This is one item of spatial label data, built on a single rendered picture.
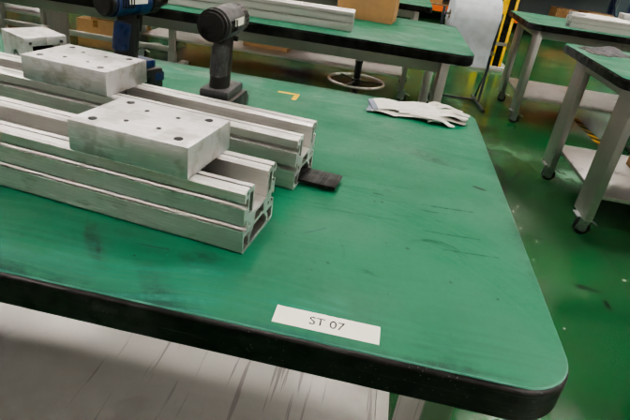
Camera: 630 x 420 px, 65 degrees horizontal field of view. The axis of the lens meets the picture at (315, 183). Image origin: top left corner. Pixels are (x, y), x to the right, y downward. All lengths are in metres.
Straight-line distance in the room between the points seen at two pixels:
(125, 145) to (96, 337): 0.79
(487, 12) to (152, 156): 3.86
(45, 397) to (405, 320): 0.87
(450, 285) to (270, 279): 0.22
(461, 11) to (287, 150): 3.59
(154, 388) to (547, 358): 0.86
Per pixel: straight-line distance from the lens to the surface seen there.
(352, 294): 0.57
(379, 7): 2.72
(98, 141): 0.64
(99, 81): 0.86
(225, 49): 0.98
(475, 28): 4.30
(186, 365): 1.25
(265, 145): 0.75
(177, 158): 0.58
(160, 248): 0.62
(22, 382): 1.28
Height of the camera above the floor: 1.13
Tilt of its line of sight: 26 degrees down
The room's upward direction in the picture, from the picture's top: 8 degrees clockwise
